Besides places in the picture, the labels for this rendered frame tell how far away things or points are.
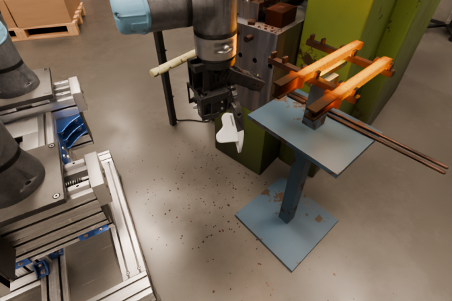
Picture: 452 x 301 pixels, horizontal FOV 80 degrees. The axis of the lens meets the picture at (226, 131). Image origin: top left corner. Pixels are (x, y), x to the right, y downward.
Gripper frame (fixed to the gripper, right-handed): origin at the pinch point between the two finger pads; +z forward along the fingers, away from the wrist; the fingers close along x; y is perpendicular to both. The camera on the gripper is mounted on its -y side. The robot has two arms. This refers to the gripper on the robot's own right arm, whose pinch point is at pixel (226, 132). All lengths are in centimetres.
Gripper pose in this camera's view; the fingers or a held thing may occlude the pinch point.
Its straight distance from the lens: 63.9
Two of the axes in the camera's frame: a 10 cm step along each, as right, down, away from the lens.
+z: 0.0, 7.4, 6.7
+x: 4.8, 5.9, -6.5
